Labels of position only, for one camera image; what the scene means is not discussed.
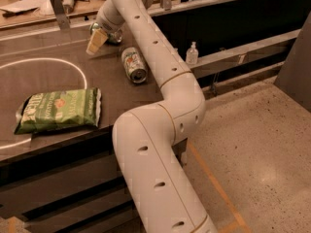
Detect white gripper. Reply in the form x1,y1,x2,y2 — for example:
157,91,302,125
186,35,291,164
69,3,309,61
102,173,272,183
86,0,124,55

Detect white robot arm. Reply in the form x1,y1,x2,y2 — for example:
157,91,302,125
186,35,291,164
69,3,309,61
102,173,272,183
86,0,218,233

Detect white green soda can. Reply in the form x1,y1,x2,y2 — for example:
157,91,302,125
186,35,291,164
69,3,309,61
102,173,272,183
121,47,148,83

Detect white paper sheet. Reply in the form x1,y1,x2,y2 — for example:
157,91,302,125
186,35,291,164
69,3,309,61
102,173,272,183
0,0,48,17

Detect green chip bag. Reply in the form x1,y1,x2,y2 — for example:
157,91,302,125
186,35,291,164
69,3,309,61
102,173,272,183
15,88,101,135

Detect right clear sanitizer bottle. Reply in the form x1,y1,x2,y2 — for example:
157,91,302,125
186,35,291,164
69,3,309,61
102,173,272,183
186,42,198,64

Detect grey table with slats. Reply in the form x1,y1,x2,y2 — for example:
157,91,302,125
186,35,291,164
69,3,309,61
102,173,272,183
0,25,161,233

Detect grey metal bracket left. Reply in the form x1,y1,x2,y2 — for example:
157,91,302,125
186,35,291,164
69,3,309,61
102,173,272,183
50,0,70,30

